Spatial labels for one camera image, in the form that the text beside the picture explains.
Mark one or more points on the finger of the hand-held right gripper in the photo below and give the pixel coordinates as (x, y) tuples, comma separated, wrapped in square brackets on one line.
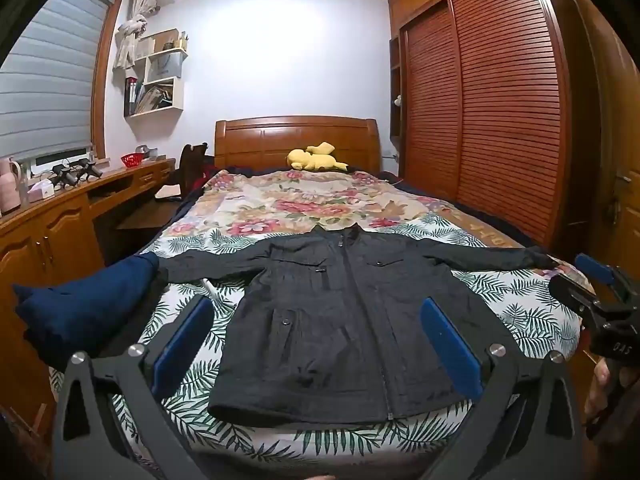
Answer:
[(595, 266), (575, 295)]

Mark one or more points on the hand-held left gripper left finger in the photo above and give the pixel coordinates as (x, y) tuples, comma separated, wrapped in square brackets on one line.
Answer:
[(182, 345)]

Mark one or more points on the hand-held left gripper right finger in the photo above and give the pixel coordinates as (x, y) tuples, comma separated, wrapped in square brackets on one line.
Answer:
[(450, 345)]

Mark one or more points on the black jacket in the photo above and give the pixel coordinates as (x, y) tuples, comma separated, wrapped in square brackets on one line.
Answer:
[(320, 320)]

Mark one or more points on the folded navy clothes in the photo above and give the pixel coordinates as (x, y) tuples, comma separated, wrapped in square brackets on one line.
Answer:
[(85, 305)]

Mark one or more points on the person's right hand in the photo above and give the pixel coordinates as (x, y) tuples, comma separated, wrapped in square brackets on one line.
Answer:
[(596, 390)]

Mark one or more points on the leaf print bed sheet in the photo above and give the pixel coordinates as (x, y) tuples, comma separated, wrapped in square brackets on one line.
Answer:
[(505, 300)]

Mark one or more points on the wooden door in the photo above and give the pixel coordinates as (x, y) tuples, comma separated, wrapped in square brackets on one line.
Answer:
[(615, 125)]

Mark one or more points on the wooden desk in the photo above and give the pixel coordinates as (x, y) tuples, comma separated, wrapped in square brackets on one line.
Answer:
[(55, 230)]

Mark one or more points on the dark wooden chair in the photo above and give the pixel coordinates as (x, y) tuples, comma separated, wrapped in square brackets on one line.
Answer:
[(190, 165)]

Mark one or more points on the wooden louvered wardrobe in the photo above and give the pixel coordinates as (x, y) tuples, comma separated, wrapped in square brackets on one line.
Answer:
[(500, 110)]

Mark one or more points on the floral blanket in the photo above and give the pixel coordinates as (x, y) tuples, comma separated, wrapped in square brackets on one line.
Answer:
[(300, 200)]

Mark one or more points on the red basket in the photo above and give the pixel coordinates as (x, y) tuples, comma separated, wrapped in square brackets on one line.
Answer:
[(132, 160)]

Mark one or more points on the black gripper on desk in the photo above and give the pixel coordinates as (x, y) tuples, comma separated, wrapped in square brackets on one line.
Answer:
[(89, 170), (65, 177)]

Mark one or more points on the pink tissue box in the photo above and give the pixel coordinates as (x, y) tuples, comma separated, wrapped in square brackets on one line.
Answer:
[(41, 191)]

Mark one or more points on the wooden bed headboard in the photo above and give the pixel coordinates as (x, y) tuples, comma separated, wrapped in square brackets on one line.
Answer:
[(260, 142)]

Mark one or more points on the yellow plush toy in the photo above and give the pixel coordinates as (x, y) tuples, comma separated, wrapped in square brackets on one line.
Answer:
[(315, 160)]

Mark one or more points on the pink jug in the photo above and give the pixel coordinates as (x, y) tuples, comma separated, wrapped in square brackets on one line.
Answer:
[(9, 190)]

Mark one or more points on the row of books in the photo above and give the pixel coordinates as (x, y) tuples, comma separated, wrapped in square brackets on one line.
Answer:
[(147, 97)]

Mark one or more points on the grey paper bag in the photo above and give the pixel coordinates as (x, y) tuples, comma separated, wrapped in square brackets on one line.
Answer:
[(167, 66)]

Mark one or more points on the grey window blind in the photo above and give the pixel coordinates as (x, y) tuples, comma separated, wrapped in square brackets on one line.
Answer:
[(45, 85)]

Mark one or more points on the tied beige curtain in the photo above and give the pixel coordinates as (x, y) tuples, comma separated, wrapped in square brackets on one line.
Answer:
[(132, 30)]

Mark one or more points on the white wall shelf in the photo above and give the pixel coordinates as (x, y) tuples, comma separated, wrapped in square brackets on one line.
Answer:
[(177, 95)]

